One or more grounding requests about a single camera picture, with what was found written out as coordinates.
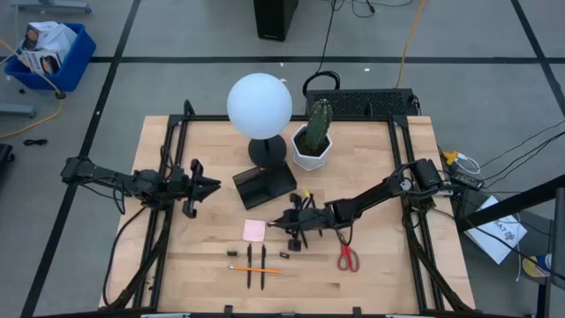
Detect black metal beam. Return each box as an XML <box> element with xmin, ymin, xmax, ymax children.
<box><xmin>456</xmin><ymin>174</ymin><xmax>565</xmax><ymax>231</ymax></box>

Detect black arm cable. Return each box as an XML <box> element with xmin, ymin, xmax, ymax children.
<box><xmin>102</xmin><ymin>205</ymin><xmax>149</xmax><ymax>309</ymax></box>

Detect black computer tower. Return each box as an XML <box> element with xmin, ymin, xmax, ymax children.
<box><xmin>252</xmin><ymin>0</ymin><xmax>299</xmax><ymax>42</ymax></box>

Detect grey metal table foot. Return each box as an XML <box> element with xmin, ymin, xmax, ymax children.
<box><xmin>11</xmin><ymin>0</ymin><xmax>93</xmax><ymax>14</ymax></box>
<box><xmin>0</xmin><ymin>103</ymin><xmax>37</xmax><ymax>119</ymax></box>

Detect white printed carton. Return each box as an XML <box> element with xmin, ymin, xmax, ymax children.
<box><xmin>21</xmin><ymin>20</ymin><xmax>58</xmax><ymax>50</ymax></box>
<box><xmin>19</xmin><ymin>48</ymin><xmax>63</xmax><ymax>75</ymax></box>

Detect blue plastic bin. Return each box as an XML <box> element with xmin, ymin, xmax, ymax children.
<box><xmin>4</xmin><ymin>21</ymin><xmax>97</xmax><ymax>93</ymax></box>

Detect black perforated computer case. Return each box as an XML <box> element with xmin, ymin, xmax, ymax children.
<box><xmin>305</xmin><ymin>87</ymin><xmax>419</xmax><ymax>118</ymax></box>

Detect orange pencil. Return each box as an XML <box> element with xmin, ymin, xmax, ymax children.
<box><xmin>227</xmin><ymin>265</ymin><xmax>283</xmax><ymax>275</ymax></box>

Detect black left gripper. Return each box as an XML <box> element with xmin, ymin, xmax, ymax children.
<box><xmin>166</xmin><ymin>158</ymin><xmax>222</xmax><ymax>220</ymax></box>

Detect black mesh desk organizer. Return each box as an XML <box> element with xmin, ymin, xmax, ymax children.
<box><xmin>231</xmin><ymin>162</ymin><xmax>298</xmax><ymax>211</ymax></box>

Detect white printed paper sheet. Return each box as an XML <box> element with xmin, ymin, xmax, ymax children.
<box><xmin>463</xmin><ymin>195</ymin><xmax>529</xmax><ymax>265</ymax></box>

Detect white globe table lamp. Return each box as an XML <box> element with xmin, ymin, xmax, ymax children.
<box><xmin>226</xmin><ymin>72</ymin><xmax>294</xmax><ymax>169</ymax></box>

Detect green columnar cactus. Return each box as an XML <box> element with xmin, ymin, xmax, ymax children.
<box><xmin>305</xmin><ymin>97</ymin><xmax>334</xmax><ymax>154</ymax></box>

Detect pink sticky note pad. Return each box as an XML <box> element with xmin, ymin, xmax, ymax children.
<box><xmin>242</xmin><ymin>218</ymin><xmax>267</xmax><ymax>243</ymax></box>

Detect white cable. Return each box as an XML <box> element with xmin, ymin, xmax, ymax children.
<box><xmin>456</xmin><ymin>152</ymin><xmax>481</xmax><ymax>176</ymax></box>

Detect white crumpled paper bag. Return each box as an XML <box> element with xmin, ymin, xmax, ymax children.
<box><xmin>41</xmin><ymin>22</ymin><xmax>79</xmax><ymax>59</ymax></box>

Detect yellow cable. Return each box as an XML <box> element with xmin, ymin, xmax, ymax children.
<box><xmin>395</xmin><ymin>0</ymin><xmax>428</xmax><ymax>88</ymax></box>
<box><xmin>0</xmin><ymin>38</ymin><xmax>66</xmax><ymax>139</ymax></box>

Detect black power brick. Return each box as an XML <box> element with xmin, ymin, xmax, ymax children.
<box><xmin>449</xmin><ymin>171</ymin><xmax>485</xmax><ymax>191</ymax></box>

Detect coiled black floor cable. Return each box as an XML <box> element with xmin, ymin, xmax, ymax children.
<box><xmin>302</xmin><ymin>0</ymin><xmax>342</xmax><ymax>98</ymax></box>

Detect white hexagonal plant pot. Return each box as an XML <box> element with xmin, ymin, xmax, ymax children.
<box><xmin>290</xmin><ymin>124</ymin><xmax>334</xmax><ymax>172</ymax></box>

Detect red handled scissors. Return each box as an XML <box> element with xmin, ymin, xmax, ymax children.
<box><xmin>335</xmin><ymin>229</ymin><xmax>361</xmax><ymax>273</ymax></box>

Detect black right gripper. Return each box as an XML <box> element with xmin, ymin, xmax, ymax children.
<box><xmin>267</xmin><ymin>193</ymin><xmax>337</xmax><ymax>253</ymax></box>

